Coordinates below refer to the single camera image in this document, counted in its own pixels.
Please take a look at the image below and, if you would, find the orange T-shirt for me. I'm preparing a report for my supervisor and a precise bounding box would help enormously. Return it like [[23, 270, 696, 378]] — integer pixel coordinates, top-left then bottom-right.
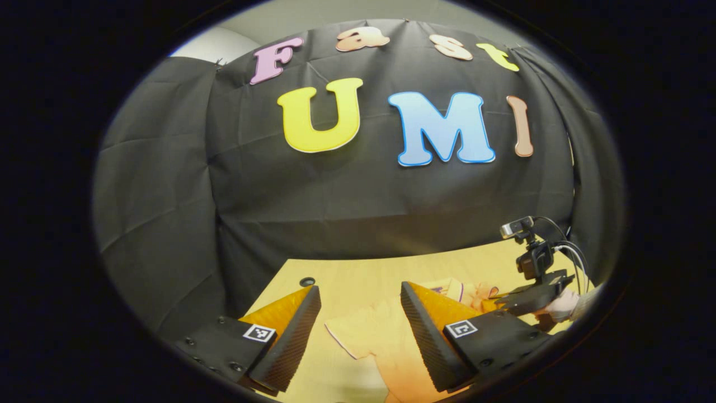
[[324, 278, 507, 403]]

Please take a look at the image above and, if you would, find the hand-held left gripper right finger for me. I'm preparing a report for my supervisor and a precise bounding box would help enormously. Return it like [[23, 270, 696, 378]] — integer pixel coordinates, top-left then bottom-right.
[[400, 281, 555, 393]]

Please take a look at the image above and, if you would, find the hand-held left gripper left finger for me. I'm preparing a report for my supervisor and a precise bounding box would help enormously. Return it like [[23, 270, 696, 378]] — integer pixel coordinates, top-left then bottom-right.
[[175, 285, 323, 398]]

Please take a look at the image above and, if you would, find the black backdrop cloth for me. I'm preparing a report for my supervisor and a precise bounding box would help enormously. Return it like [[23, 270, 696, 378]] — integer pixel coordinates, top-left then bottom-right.
[[92, 20, 626, 342]]

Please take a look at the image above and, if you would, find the black camera cable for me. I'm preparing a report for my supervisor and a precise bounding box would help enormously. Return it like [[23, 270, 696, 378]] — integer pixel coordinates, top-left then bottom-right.
[[534, 217, 590, 280]]

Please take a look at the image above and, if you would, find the white cable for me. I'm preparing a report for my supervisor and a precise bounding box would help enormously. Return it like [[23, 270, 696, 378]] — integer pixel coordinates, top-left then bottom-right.
[[554, 242, 588, 293]]

